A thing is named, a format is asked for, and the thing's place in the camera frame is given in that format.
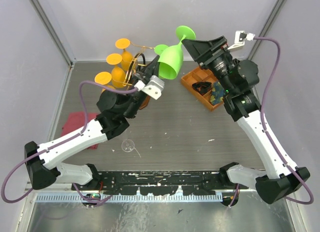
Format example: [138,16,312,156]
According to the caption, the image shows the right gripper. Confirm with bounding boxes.
[181,36,236,94]

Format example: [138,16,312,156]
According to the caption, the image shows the green goblet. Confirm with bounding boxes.
[158,25,196,80]
[154,44,168,56]

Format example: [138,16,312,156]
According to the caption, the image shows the green goblet front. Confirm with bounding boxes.
[158,25,196,80]

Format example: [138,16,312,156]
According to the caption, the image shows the orange goblet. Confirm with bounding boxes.
[115,38,133,71]
[106,53,126,88]
[94,72,115,89]

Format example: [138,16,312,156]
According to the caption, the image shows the clear wine glass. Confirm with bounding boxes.
[121,139,141,158]

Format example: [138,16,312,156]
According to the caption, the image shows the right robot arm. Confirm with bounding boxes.
[182,31,314,204]

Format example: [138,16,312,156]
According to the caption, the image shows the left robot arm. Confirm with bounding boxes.
[24,87,147,190]

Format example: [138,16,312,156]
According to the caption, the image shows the gold wine glass rack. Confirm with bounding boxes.
[122,42,155,90]

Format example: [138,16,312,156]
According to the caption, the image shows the wooden compartment tray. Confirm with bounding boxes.
[180,67,224,111]

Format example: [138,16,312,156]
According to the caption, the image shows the black orange folded tie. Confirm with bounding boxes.
[192,82,212,95]

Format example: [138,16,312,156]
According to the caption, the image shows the blue floral folded tie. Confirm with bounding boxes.
[210,82,225,105]

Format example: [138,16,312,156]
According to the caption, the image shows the red cloth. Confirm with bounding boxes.
[60,112,98,150]

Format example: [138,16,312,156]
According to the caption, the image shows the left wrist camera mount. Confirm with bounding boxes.
[134,75,165,100]

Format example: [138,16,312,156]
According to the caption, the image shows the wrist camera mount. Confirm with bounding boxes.
[134,75,165,100]
[228,31,256,51]

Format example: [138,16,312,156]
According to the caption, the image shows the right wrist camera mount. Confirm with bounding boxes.
[228,31,256,51]

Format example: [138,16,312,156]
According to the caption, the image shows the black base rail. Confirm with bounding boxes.
[77,170,237,196]

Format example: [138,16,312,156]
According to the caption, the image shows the grey cable duct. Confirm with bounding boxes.
[35,192,223,203]

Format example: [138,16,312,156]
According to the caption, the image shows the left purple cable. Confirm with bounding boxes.
[0,81,146,207]

